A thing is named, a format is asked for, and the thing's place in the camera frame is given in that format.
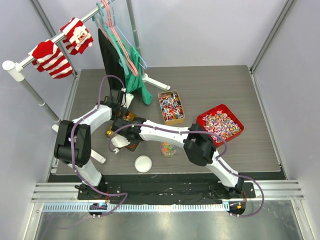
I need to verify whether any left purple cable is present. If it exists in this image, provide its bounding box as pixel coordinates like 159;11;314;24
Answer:
69;74;129;218

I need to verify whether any red white striped sock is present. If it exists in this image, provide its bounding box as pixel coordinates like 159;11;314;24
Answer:
28;39;73;79

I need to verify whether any slotted cable duct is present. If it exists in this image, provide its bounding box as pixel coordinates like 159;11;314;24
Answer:
42;202;229;213

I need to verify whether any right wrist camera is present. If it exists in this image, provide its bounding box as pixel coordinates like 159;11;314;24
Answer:
111;134;131;154

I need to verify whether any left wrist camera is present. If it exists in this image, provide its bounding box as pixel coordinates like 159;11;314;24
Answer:
121;88;134;109

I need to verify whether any clear plastic jar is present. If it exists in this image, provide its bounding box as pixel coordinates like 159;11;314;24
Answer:
160;142;177;157

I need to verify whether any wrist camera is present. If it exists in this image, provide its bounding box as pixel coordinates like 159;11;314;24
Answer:
111;134;131;154
121;88;134;109

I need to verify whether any red tin of swirl lollipops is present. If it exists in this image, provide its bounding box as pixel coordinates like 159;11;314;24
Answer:
196;104;245;142

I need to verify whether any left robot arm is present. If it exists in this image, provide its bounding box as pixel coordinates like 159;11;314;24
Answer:
53;89;134;200

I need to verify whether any black cloth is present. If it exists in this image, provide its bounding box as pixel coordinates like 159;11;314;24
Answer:
98;29;126;86

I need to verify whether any green cloth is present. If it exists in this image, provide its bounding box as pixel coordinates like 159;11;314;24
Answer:
110;32;153;105

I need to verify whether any gold tin of gummy candies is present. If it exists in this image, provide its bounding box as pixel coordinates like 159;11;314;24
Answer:
105;111;140;152

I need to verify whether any santa striped sock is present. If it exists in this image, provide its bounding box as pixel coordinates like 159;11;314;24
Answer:
60;17;94;55

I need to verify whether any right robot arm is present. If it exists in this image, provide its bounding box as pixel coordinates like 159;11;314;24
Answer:
111;117;244;198

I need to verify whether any gold tin of ball lollipops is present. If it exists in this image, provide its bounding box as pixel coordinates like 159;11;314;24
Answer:
158;90;186;126

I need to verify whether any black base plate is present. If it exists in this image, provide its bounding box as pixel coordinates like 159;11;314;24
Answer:
47;171;258;206

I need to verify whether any teal hanger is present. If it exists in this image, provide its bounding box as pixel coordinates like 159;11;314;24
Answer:
92;1;133;76

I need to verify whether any blue hanger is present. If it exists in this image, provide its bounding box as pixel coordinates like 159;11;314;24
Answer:
108;0;148;70

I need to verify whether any pink hanger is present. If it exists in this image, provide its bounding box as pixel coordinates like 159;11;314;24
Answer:
94;0;139;77

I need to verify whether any clothes rack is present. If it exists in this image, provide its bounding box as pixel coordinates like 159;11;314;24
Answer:
1;0;171;165

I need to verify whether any white jar lid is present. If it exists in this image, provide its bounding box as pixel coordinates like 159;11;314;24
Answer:
134;155;152;173

